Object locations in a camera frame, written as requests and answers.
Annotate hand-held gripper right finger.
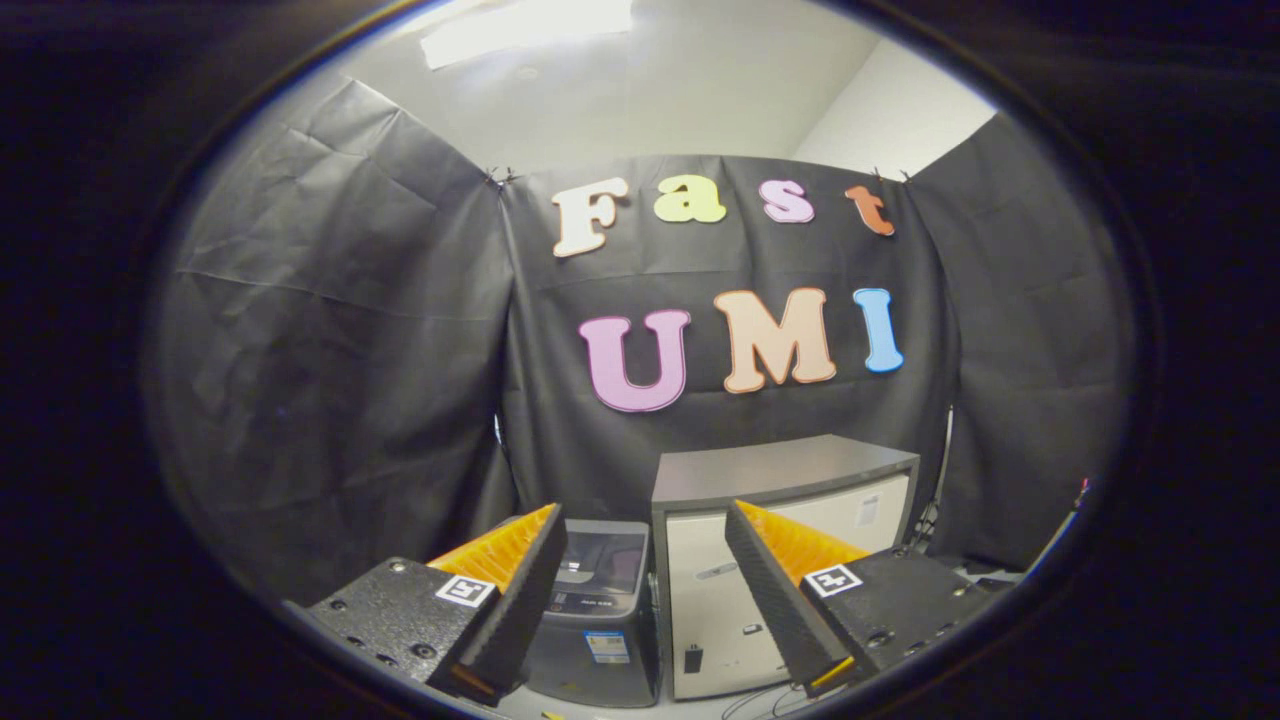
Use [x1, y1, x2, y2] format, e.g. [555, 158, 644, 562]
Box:
[724, 500, 1001, 699]

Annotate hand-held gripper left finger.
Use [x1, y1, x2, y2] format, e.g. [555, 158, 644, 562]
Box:
[300, 503, 569, 709]

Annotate grey washing machine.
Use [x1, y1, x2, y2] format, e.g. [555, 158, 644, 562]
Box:
[520, 518, 661, 709]

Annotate beige cabinet with grey top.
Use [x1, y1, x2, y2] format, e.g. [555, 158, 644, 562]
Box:
[651, 434, 921, 701]

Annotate white pole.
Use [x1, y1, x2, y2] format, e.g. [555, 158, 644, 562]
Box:
[1020, 480, 1091, 581]

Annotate black backdrop cloth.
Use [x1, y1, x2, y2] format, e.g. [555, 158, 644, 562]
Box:
[145, 78, 1136, 606]

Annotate floor cables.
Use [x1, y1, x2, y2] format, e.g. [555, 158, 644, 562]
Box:
[720, 683, 801, 720]

